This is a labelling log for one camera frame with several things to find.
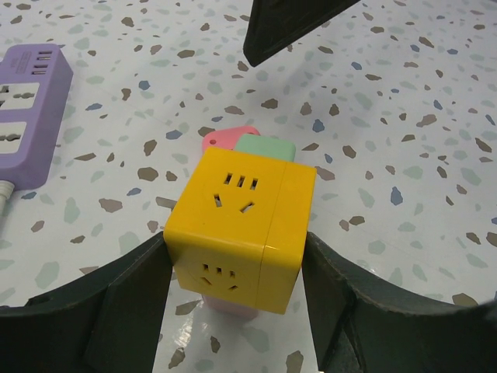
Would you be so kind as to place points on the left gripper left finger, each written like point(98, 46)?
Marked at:
point(106, 321)

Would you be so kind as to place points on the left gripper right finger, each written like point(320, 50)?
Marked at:
point(362, 323)

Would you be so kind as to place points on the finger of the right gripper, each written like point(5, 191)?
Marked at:
point(275, 24)

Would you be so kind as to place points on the pink plug adapter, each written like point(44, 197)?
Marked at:
point(226, 138)

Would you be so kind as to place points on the green plug adapter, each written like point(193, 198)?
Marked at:
point(274, 148)

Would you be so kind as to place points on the yellow cube socket adapter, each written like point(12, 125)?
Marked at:
point(238, 230)

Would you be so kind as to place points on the purple power strip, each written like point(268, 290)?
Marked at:
point(35, 83)

